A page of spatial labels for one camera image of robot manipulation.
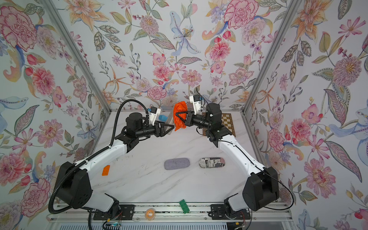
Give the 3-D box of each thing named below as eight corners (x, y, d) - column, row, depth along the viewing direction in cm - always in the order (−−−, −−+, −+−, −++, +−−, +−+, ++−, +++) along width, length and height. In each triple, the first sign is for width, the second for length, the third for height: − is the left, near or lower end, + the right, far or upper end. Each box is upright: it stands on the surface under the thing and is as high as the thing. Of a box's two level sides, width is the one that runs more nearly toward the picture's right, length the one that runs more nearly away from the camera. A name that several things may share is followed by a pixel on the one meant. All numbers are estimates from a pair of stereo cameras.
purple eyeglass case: (165, 170, 90) (164, 168, 87) (164, 162, 94) (163, 159, 91) (190, 166, 92) (190, 164, 90) (188, 157, 96) (188, 155, 93)
